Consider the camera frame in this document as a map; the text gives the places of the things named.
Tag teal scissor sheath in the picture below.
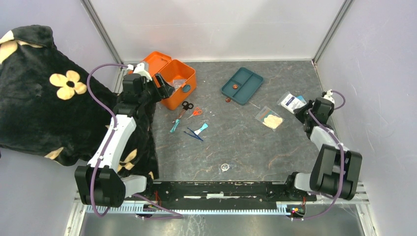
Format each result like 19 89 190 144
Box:
170 119 180 133

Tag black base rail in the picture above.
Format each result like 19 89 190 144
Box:
144 181 317 210

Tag white blue box bag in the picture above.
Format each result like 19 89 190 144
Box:
277 91 307 114

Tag black floral blanket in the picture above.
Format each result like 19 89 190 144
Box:
0 25 160 180

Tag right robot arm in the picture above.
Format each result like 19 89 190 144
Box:
279 90 362 201

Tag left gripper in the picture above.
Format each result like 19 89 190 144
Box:
138 73 175 105

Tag orange handled scissors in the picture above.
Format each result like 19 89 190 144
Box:
187 107 203 119

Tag small items teal-header bag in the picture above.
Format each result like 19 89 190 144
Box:
172 79 186 90

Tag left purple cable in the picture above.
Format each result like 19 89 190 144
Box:
86 63 134 218

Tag teal white tube packet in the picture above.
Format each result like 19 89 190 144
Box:
194 123 208 136

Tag blue plastic tweezers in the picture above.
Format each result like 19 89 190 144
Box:
184 128 204 142

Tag teal divided tray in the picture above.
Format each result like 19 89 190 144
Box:
221 67 264 106

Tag black handled scissors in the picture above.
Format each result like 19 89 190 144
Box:
172 101 194 123

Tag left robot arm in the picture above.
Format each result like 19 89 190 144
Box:
75 61 175 216

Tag orange medicine kit box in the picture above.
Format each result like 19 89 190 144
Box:
144 51 197 110

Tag blue cotton pad packet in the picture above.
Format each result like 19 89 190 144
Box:
297 95 306 103

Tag small round clear packet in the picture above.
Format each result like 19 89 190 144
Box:
219 163 231 174

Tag beige bandage clear bag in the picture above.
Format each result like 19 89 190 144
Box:
255 106 284 131

